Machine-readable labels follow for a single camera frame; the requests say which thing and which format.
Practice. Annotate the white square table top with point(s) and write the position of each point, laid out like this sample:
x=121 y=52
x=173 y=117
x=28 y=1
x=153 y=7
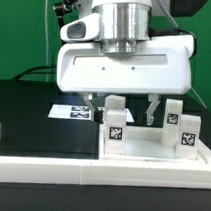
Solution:
x=144 y=144

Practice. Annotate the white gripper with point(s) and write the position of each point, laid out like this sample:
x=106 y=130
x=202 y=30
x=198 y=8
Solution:
x=158 y=66

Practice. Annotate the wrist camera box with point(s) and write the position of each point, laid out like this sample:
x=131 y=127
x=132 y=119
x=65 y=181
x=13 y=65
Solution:
x=84 y=29

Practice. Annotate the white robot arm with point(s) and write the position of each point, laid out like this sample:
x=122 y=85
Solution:
x=128 y=46

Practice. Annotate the printed tag sheet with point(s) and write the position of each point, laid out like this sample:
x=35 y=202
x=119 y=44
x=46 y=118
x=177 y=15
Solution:
x=69 y=112

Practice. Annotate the white U-shaped fence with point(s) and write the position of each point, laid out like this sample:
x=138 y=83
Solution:
x=100 y=172

